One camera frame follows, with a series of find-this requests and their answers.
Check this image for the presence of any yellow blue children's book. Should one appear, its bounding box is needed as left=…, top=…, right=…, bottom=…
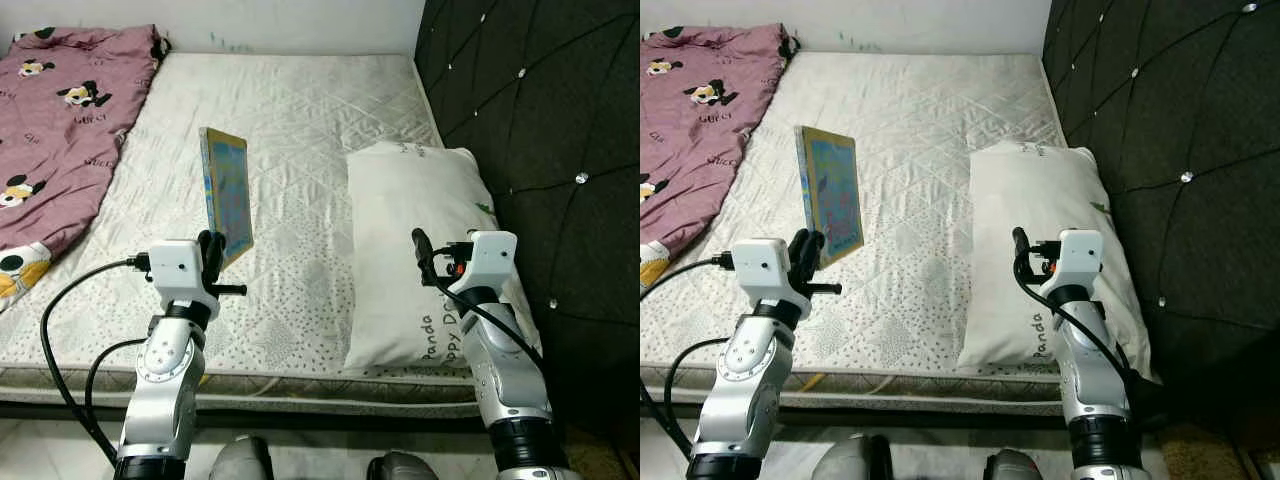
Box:
left=795, top=126, right=866, bottom=269
left=197, top=126, right=255, bottom=271

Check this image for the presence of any white pillow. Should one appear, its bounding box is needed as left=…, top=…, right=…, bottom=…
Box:
left=343, top=141, right=548, bottom=373
left=955, top=140, right=1156, bottom=381

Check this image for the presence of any pink cartoon print blanket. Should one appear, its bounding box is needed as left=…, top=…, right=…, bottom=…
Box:
left=640, top=24, right=796, bottom=259
left=0, top=24, right=169, bottom=259

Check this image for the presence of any white quilted mattress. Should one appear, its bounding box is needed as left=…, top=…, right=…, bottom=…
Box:
left=640, top=50, right=1161, bottom=413
left=0, top=50, right=549, bottom=413

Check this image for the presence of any grey left robot leg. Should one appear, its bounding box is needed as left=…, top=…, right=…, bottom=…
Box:
left=207, top=434, right=275, bottom=480
left=808, top=433, right=893, bottom=480

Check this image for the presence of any grey robot leg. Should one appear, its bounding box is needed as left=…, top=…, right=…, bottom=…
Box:
left=980, top=448, right=1049, bottom=480
left=207, top=434, right=275, bottom=480
left=808, top=433, right=893, bottom=480
left=365, top=450, right=443, bottom=480

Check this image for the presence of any grey right robot leg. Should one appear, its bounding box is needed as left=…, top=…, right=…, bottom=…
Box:
left=980, top=448, right=1049, bottom=480
left=365, top=450, right=443, bottom=480

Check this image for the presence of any brown rug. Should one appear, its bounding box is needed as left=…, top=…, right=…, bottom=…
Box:
left=1160, top=420, right=1246, bottom=480
left=575, top=440, right=641, bottom=480

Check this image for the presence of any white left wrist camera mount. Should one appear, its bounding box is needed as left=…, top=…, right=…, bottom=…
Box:
left=730, top=238, right=806, bottom=321
left=147, top=240, right=221, bottom=321

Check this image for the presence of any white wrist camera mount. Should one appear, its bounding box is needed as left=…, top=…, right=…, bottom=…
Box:
left=147, top=240, right=221, bottom=321
left=451, top=231, right=519, bottom=301
left=1040, top=229, right=1105, bottom=299
left=730, top=238, right=806, bottom=321

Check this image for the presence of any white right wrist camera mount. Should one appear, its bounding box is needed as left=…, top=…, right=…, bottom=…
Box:
left=1040, top=229, right=1105, bottom=299
left=451, top=231, right=519, bottom=301

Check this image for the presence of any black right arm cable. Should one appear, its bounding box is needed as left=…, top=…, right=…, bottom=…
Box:
left=415, top=260, right=546, bottom=401
left=1012, top=255, right=1141, bottom=401

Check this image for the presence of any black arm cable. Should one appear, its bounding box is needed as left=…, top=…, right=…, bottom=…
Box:
left=40, top=255, right=151, bottom=466
left=640, top=254, right=736, bottom=456
left=1012, top=255, right=1141, bottom=401
left=415, top=260, right=546, bottom=401

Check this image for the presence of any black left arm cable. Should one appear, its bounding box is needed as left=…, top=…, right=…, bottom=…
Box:
left=40, top=255, right=151, bottom=466
left=640, top=254, right=736, bottom=456

